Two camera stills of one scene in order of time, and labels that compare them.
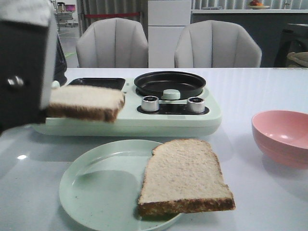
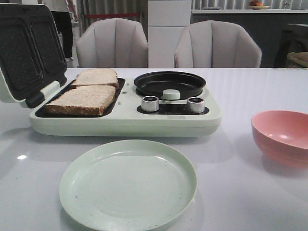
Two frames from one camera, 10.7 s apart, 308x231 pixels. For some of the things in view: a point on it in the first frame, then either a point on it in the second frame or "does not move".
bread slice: (181, 176) → (86, 100)
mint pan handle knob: (171, 94) does not move
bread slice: (90, 102) → (95, 77)
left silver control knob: (150, 103) does not move
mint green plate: (101, 186) does not move
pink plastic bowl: (282, 135) does not move
